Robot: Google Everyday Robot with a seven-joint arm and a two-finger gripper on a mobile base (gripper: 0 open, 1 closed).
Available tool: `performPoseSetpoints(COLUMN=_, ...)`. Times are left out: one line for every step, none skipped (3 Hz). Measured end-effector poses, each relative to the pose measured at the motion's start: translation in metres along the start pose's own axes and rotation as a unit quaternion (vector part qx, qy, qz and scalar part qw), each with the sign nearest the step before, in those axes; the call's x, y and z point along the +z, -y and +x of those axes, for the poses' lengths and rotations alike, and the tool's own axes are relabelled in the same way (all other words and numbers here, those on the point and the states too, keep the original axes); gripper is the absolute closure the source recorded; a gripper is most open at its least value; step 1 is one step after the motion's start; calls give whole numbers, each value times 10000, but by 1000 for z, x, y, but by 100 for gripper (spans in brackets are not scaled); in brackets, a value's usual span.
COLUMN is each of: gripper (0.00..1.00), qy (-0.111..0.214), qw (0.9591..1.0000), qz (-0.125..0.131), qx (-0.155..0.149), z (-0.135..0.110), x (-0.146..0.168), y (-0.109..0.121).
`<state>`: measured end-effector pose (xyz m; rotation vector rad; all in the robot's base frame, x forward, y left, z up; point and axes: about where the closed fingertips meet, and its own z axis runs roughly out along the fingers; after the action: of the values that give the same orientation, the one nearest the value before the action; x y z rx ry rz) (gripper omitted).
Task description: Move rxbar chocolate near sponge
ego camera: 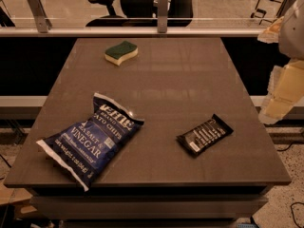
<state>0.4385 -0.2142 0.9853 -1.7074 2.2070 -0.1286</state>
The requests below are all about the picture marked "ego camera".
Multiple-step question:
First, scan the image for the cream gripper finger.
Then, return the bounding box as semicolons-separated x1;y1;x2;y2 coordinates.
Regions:
257;17;284;44
258;60;304;124

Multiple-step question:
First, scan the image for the black rxbar chocolate bar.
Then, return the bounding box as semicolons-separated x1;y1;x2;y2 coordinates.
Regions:
177;114;234;156

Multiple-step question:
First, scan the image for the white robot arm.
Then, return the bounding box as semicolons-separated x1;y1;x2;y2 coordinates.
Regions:
257;0;304;124

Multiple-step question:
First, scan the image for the green and yellow sponge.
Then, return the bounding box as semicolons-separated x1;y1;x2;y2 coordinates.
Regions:
104;41;138;66

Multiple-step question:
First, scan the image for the wooden chair in background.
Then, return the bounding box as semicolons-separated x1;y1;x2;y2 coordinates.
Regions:
250;0;296;25

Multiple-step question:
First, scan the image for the black office chair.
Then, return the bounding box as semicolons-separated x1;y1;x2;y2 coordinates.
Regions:
86;0;193;27

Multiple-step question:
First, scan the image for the blue kettle chips bag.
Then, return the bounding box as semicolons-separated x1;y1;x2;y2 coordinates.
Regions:
36;93;144;192

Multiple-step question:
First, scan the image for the black floor cable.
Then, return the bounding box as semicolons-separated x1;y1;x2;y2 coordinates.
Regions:
276;141;304;228

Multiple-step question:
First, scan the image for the horizontal metal rail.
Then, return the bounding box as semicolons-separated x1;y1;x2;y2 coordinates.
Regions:
0;28;263;37

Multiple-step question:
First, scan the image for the center metal railing bracket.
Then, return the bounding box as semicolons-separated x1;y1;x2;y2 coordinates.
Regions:
158;0;168;33

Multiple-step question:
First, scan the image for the metal railing bracket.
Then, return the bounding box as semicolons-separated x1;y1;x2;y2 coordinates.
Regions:
27;0;52;33
158;0;168;33

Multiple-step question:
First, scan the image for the left metal railing bracket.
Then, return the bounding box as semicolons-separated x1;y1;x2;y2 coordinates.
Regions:
27;0;52;33

